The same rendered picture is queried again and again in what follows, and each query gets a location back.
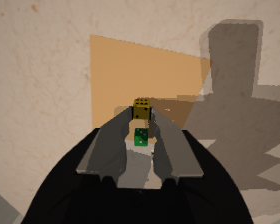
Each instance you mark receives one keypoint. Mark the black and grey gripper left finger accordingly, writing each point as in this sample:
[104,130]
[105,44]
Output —
[101,153]

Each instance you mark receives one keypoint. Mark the yellow die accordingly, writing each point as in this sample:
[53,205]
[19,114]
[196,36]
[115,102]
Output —
[141,108]

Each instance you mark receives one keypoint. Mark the green die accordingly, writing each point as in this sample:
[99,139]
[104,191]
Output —
[141,137]

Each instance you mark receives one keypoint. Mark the orange flat mat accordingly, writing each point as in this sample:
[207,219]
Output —
[123,71]

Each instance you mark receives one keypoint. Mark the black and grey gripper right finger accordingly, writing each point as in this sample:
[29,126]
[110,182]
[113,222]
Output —
[178,155]

